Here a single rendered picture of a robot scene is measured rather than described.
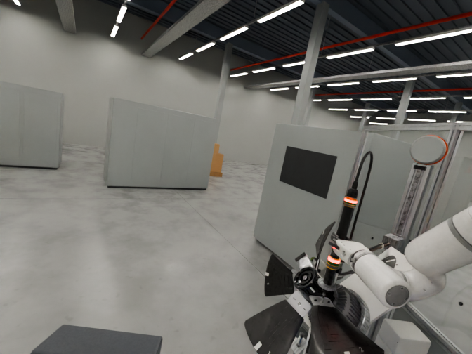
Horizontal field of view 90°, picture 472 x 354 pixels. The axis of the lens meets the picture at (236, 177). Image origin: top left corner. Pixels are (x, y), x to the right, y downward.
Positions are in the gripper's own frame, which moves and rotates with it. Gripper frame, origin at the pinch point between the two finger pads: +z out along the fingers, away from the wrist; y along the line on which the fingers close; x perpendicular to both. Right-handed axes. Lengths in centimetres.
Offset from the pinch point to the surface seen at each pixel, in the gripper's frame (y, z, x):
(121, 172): -279, 471, -115
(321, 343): -7.7, -19.4, -29.1
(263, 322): -20.0, 4.1, -45.5
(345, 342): -0.3, -20.1, -26.7
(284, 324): -12.3, 1.2, -42.3
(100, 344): -71, -35, -21
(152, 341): -59, -32, -22
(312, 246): 87, 201, -99
